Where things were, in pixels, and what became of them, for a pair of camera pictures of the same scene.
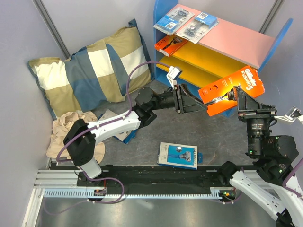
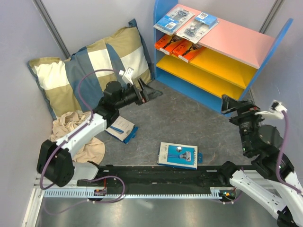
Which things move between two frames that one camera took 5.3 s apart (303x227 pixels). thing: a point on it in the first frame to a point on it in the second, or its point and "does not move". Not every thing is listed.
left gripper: x=185 y=102 to x=147 y=93
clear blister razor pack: x=171 y=22 does not move
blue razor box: x=179 y=155 does not move
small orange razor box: x=247 y=79 to x=186 y=50
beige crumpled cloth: x=57 y=148 does not move
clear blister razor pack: x=195 y=30 does not move
